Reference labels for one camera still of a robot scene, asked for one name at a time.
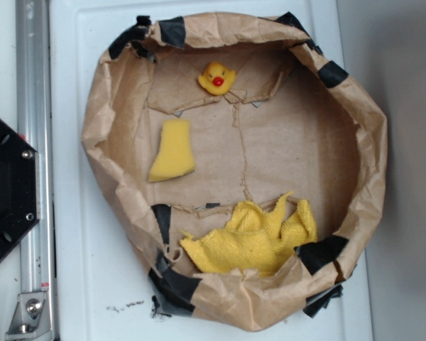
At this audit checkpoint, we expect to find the yellow sponge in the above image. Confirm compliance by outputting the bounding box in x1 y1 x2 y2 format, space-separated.
148 119 196 183

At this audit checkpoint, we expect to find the brown paper bag bin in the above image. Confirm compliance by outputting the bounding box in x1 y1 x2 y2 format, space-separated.
82 12 388 331

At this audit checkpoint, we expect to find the yellow terry cloth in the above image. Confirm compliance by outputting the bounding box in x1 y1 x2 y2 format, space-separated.
179 192 317 277

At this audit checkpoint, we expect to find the yellow rubber duck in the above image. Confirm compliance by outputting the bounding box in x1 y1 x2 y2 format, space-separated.
197 61 236 96

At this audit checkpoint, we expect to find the white tray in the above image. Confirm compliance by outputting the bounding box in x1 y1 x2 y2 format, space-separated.
49 1 373 340

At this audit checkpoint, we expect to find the aluminium extrusion rail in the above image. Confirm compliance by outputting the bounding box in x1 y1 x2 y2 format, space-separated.
16 1 60 340

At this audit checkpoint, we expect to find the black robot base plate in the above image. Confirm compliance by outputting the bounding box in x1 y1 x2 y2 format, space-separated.
0 119 39 263

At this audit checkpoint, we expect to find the metal corner bracket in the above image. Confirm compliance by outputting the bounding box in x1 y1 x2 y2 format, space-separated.
5 291 50 340

